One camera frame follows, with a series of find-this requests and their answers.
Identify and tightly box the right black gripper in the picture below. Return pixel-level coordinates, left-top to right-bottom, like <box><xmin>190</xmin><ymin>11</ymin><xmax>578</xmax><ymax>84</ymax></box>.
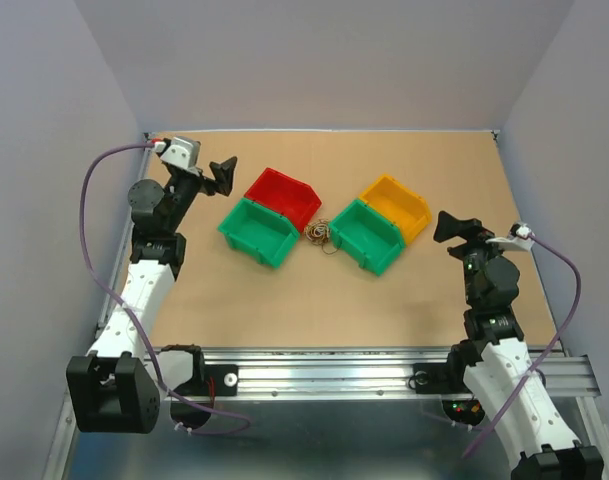
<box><xmin>432</xmin><ymin>209</ymin><xmax>513</xmax><ymax>306</ymax></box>

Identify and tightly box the yellow plastic bin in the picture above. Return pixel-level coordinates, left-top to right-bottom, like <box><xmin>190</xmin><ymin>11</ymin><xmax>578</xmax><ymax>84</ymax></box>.
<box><xmin>358</xmin><ymin>174</ymin><xmax>432</xmax><ymax>245</ymax></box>

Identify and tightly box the green plastic bin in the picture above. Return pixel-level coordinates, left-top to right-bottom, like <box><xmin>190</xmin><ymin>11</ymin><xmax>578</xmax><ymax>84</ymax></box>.
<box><xmin>329</xmin><ymin>199</ymin><xmax>406</xmax><ymax>276</ymax></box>
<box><xmin>218</xmin><ymin>198</ymin><xmax>300</xmax><ymax>269</ymax></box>

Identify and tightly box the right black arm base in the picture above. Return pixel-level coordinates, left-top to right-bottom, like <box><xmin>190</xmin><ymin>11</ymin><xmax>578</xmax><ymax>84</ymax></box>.
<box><xmin>408</xmin><ymin>340</ymin><xmax>486</xmax><ymax>395</ymax></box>

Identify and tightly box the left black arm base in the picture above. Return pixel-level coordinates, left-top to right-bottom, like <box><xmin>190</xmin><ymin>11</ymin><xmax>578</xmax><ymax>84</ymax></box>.
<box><xmin>156</xmin><ymin>345</ymin><xmax>239</xmax><ymax>399</ymax></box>

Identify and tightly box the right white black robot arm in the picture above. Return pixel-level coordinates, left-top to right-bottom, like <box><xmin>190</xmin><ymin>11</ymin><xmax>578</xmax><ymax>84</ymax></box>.
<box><xmin>433</xmin><ymin>211</ymin><xmax>604</xmax><ymax>479</ymax></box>

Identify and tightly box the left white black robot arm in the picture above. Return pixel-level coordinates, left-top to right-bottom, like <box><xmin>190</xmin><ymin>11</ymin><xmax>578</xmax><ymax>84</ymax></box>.
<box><xmin>66</xmin><ymin>157</ymin><xmax>237</xmax><ymax>435</ymax></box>

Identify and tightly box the red plastic bin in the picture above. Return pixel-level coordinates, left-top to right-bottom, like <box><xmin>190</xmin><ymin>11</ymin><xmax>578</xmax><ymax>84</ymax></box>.
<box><xmin>244</xmin><ymin>167</ymin><xmax>322</xmax><ymax>233</ymax></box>

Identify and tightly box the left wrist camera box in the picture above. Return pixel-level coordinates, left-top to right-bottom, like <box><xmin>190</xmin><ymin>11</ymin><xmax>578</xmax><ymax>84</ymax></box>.
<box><xmin>161</xmin><ymin>137</ymin><xmax>201</xmax><ymax>173</ymax></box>

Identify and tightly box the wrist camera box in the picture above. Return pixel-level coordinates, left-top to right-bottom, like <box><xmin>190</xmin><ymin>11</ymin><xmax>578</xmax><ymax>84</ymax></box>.
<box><xmin>161</xmin><ymin>137</ymin><xmax>201</xmax><ymax>173</ymax></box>
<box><xmin>486</xmin><ymin>222</ymin><xmax>534</xmax><ymax>252</ymax></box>

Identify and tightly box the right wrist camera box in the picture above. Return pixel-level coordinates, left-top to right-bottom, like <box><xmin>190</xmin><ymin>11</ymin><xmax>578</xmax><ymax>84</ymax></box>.
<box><xmin>486</xmin><ymin>222</ymin><xmax>534</xmax><ymax>252</ymax></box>

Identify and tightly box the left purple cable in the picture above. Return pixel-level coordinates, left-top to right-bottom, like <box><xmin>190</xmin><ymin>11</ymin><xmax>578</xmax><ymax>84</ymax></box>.
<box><xmin>78</xmin><ymin>141</ymin><xmax>253</xmax><ymax>437</ymax></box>

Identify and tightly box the purple cable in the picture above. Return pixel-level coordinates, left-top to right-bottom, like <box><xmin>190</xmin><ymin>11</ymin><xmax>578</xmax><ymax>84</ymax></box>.
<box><xmin>78</xmin><ymin>141</ymin><xmax>253</xmax><ymax>437</ymax></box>
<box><xmin>418</xmin><ymin>234</ymin><xmax>584</xmax><ymax>460</ymax></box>

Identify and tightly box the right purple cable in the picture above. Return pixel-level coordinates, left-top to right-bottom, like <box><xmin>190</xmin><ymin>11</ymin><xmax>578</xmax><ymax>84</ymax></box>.
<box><xmin>418</xmin><ymin>234</ymin><xmax>584</xmax><ymax>460</ymax></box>

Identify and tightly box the aluminium frame rail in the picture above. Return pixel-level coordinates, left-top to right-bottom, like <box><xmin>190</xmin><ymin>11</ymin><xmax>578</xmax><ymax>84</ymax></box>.
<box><xmin>38</xmin><ymin>130</ymin><xmax>609</xmax><ymax>480</ymax></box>

